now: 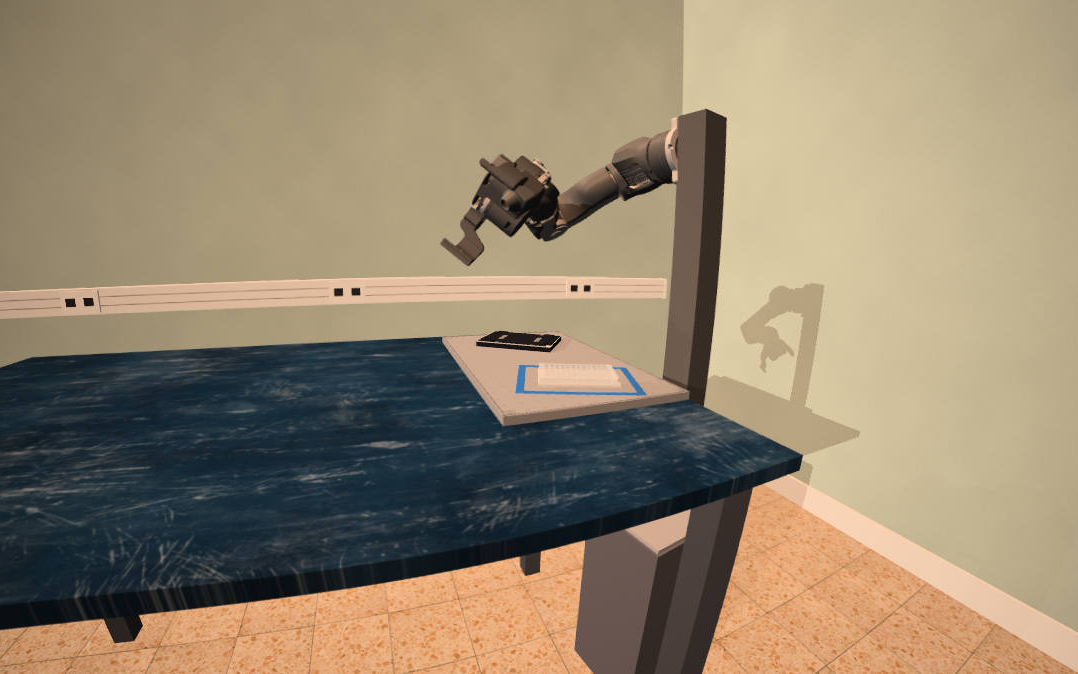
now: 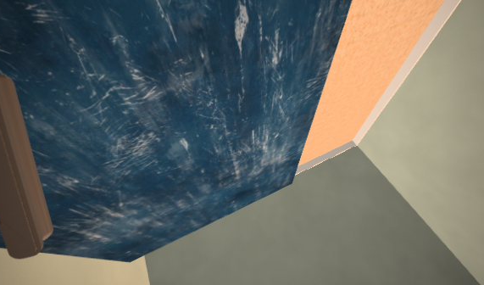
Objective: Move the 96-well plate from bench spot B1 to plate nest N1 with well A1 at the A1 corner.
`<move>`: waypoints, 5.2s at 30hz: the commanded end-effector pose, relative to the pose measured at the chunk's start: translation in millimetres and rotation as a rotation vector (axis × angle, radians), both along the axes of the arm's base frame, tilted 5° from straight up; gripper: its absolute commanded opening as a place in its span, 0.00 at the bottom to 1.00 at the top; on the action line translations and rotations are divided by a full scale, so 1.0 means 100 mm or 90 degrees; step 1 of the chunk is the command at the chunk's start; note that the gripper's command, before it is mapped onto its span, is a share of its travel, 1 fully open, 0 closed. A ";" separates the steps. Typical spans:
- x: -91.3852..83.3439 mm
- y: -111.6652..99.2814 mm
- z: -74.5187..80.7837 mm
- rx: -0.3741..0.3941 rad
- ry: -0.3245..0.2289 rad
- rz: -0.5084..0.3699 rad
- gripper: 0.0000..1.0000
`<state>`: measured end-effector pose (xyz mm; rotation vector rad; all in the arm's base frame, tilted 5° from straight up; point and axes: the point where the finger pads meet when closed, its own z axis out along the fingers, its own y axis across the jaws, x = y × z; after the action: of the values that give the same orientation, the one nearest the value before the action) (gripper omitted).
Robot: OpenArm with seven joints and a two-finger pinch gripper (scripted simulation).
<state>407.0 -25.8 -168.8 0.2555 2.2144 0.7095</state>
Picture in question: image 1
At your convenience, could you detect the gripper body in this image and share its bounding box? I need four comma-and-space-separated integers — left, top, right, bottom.
472, 170, 548, 237

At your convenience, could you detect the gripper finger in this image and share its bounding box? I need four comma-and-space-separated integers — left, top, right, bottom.
479, 154, 528, 191
440, 197, 486, 266

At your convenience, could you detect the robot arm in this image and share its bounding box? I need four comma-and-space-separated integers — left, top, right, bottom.
514, 116, 679, 240

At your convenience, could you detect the blue tape strip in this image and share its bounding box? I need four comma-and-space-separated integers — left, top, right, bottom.
515, 364, 648, 396

